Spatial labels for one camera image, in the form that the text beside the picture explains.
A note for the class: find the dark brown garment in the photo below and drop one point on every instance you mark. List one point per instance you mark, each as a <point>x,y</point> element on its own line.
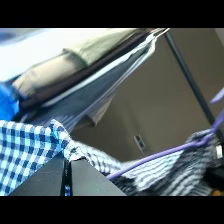
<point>83,75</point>

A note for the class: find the black pole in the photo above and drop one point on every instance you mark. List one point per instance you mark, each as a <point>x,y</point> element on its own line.
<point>190,80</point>

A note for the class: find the olive green garment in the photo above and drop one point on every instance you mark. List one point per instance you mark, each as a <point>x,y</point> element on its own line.
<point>100,45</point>

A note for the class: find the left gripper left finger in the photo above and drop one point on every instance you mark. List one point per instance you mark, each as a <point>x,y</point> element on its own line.
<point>46,180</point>

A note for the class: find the blue garment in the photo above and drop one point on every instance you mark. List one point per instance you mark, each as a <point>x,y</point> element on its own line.
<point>7,101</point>

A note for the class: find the white wall socket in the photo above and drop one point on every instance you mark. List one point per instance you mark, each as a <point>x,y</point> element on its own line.
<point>140,142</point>

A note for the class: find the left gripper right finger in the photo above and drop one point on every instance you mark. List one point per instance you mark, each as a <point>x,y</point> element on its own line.
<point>90,181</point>

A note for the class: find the grey striped garment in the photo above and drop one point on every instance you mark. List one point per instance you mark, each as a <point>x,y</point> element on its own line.
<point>83,98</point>

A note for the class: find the blue checked shirt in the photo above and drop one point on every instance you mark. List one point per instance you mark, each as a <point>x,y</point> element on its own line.
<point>26,150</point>

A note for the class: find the beige garment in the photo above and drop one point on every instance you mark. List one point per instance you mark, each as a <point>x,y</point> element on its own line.
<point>46,75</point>

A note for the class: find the purple clothes hanger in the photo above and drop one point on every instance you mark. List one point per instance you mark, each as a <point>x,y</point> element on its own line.
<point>160,154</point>

